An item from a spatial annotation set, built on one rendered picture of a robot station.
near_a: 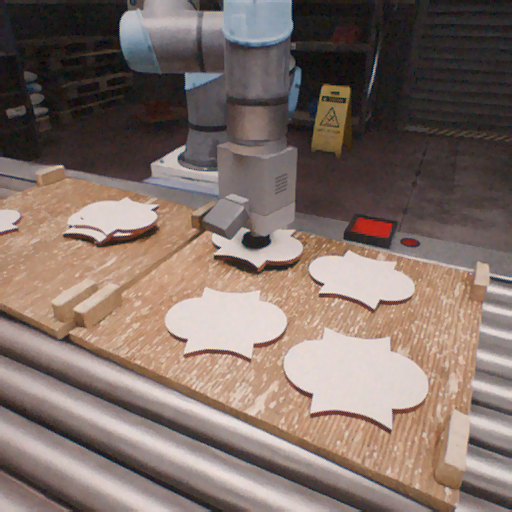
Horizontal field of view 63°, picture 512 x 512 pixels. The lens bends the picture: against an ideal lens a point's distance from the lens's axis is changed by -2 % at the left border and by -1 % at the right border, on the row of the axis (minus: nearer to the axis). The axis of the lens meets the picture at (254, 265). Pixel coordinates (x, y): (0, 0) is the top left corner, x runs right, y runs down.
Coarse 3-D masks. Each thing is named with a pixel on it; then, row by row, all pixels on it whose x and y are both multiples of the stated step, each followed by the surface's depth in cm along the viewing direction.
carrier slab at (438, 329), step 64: (192, 256) 61; (320, 256) 61; (384, 256) 61; (128, 320) 49; (320, 320) 49; (384, 320) 49; (448, 320) 49; (192, 384) 41; (256, 384) 41; (448, 384) 41; (320, 448) 35; (384, 448) 35
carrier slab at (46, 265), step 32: (32, 192) 82; (64, 192) 82; (96, 192) 82; (128, 192) 82; (32, 224) 70; (64, 224) 70; (160, 224) 70; (0, 256) 61; (32, 256) 61; (64, 256) 61; (96, 256) 61; (128, 256) 61; (160, 256) 61; (0, 288) 54; (32, 288) 54; (64, 288) 54; (32, 320) 49
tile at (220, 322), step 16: (208, 288) 53; (176, 304) 50; (192, 304) 50; (208, 304) 50; (224, 304) 50; (240, 304) 50; (256, 304) 50; (272, 304) 50; (176, 320) 48; (192, 320) 48; (208, 320) 48; (224, 320) 48; (240, 320) 48; (256, 320) 48; (272, 320) 48; (176, 336) 46; (192, 336) 45; (208, 336) 45; (224, 336) 45; (240, 336) 45; (256, 336) 45; (272, 336) 45; (192, 352) 44; (208, 352) 44; (224, 352) 44; (240, 352) 43
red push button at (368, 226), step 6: (360, 222) 72; (366, 222) 72; (372, 222) 72; (378, 222) 72; (354, 228) 70; (360, 228) 70; (366, 228) 70; (372, 228) 70; (378, 228) 70; (384, 228) 70; (390, 228) 71; (372, 234) 69; (378, 234) 69; (384, 234) 69
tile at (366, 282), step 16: (336, 256) 60; (352, 256) 60; (320, 272) 56; (336, 272) 56; (352, 272) 56; (368, 272) 56; (384, 272) 56; (336, 288) 53; (352, 288) 53; (368, 288) 53; (384, 288) 53; (400, 288) 53; (368, 304) 50; (384, 304) 51
